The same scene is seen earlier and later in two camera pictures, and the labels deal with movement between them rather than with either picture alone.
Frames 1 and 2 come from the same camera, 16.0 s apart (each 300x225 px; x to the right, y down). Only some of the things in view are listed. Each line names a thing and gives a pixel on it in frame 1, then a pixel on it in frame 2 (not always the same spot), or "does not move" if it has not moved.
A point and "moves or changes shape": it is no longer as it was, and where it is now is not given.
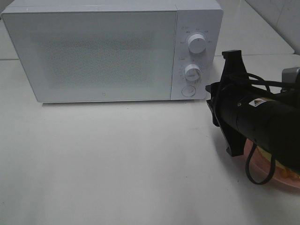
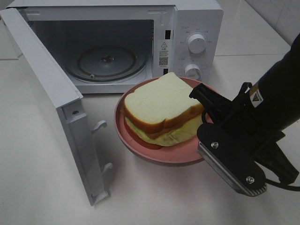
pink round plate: [260, 166] moves or changes shape
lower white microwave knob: [192, 72] does not move
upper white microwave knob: [197, 43] does not move
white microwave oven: [94, 50] does not move
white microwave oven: [95, 56] → [67, 99]
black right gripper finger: [234, 65] → [218, 108]
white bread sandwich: [281, 168] moves or changes shape
